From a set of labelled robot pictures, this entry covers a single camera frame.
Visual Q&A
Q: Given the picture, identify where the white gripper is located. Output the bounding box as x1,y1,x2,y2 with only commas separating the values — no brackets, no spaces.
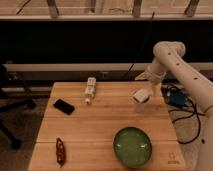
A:
133,88,153,113

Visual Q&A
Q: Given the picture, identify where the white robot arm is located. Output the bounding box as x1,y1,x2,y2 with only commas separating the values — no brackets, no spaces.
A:
136,41,213,171

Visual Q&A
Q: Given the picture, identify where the black rectangular sponge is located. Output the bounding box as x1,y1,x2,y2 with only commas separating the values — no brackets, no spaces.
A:
53,99,75,115

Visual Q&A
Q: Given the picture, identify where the blue electronics box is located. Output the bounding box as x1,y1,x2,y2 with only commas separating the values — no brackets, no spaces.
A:
169,92,186,107

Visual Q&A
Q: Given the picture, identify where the white plastic bottle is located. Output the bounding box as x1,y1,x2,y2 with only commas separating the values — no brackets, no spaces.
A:
85,77,96,104

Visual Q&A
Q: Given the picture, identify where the red chili pepper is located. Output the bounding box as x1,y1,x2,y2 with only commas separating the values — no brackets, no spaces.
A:
56,138,66,166

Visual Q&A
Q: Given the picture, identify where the thin black rod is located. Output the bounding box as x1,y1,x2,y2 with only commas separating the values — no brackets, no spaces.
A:
121,11,155,80

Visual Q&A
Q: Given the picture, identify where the black office chair base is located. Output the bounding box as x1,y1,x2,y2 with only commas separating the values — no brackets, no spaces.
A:
0,65,36,150

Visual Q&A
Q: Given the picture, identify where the black cable bundle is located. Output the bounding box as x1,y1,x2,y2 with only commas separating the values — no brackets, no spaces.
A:
161,83,206,145

